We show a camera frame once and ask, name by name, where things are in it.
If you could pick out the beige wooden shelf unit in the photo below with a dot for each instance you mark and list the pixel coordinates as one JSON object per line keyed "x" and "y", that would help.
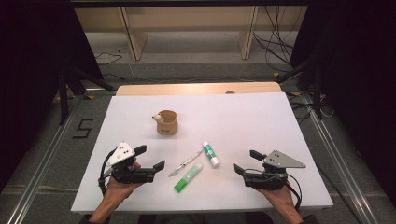
{"x": 137, "y": 40}

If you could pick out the dark curtain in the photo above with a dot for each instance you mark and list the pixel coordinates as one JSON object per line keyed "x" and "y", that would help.
{"x": 358, "y": 62}
{"x": 31, "y": 62}

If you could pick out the person's right hand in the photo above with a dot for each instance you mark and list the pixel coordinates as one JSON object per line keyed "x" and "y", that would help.
{"x": 285, "y": 199}

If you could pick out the green highlighter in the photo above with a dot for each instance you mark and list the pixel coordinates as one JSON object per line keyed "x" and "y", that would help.
{"x": 187, "y": 178}

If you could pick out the aluminium floor rail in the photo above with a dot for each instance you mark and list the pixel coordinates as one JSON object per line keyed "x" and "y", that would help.
{"x": 336, "y": 152}
{"x": 40, "y": 165}

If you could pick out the person's left hand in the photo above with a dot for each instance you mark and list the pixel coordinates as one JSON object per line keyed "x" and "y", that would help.
{"x": 120, "y": 190}

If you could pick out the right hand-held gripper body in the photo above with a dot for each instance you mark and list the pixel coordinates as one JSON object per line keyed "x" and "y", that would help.
{"x": 280, "y": 161}

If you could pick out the tan bear pen holder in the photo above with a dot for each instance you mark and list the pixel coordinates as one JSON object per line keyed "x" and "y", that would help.
{"x": 168, "y": 126}

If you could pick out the black frame bar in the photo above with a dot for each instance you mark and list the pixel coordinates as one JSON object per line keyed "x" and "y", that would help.
{"x": 186, "y": 3}

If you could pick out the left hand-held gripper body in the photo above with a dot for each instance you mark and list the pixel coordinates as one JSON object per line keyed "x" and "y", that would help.
{"x": 124, "y": 155}

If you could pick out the black tripod stand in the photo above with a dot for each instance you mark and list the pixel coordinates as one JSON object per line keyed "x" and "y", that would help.
{"x": 63, "y": 102}
{"x": 317, "y": 93}

